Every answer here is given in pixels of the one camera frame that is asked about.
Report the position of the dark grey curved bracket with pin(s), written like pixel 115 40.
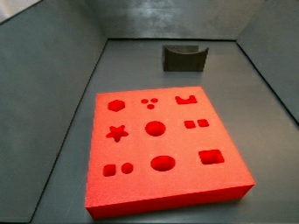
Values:
pixel 184 58

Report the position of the red shape-sorting board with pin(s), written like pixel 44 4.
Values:
pixel 162 153

